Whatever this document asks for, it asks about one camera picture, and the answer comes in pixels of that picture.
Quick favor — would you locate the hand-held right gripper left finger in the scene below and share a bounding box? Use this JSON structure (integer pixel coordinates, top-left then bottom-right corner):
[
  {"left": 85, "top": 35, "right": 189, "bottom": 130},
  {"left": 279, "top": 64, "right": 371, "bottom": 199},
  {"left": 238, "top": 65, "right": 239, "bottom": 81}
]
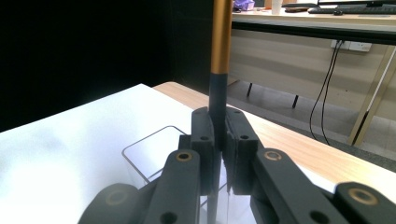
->
[{"left": 190, "top": 106, "right": 219, "bottom": 196}]

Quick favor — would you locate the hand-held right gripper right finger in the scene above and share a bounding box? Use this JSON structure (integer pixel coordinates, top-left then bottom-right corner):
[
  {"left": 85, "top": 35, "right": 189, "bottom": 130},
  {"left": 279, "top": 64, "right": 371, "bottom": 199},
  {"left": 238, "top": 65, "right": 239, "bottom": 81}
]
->
[{"left": 224, "top": 106, "right": 264, "bottom": 195}]

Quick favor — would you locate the clear acrylic organizer box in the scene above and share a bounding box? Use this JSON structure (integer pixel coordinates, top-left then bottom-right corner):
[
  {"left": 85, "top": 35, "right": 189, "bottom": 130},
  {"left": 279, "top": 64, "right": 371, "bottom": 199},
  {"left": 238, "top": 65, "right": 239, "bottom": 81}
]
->
[{"left": 120, "top": 125, "right": 255, "bottom": 224}]

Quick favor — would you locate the gold ferrule makeup brush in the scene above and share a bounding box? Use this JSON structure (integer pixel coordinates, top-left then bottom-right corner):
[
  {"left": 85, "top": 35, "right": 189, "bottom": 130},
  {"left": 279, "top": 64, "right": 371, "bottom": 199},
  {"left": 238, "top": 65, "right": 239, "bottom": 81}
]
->
[{"left": 206, "top": 0, "right": 233, "bottom": 224}]

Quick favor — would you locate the beige office desk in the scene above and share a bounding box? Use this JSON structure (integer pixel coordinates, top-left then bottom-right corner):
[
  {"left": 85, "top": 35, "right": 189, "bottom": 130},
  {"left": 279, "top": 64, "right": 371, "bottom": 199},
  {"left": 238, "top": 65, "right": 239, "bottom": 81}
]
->
[{"left": 230, "top": 4, "right": 396, "bottom": 147}]

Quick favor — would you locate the purple bag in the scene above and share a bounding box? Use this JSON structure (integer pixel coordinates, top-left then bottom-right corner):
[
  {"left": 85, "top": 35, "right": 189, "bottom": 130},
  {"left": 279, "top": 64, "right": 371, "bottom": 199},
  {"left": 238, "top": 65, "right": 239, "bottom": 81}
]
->
[{"left": 233, "top": 0, "right": 256, "bottom": 12}]

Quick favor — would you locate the white paper cup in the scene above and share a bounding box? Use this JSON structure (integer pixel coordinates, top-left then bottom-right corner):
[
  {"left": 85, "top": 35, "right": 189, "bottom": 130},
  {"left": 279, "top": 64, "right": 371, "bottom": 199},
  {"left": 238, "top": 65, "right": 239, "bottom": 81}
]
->
[{"left": 271, "top": 0, "right": 284, "bottom": 16}]

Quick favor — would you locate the black keyboard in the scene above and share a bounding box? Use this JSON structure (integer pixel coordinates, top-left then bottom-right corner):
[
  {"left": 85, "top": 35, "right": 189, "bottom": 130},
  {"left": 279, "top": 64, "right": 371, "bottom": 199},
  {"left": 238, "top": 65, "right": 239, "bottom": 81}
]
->
[{"left": 307, "top": 6, "right": 396, "bottom": 15}]

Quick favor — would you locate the computer monitor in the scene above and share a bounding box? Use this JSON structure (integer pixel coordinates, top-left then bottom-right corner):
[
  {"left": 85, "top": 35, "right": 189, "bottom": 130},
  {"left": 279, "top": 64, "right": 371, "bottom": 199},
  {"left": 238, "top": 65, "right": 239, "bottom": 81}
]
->
[{"left": 317, "top": 0, "right": 396, "bottom": 7}]

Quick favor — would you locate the white wall socket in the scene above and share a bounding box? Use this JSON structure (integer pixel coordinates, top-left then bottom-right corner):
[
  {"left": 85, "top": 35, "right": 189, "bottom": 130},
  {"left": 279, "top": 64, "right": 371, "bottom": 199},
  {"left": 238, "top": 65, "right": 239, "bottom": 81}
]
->
[{"left": 330, "top": 39, "right": 373, "bottom": 53}]

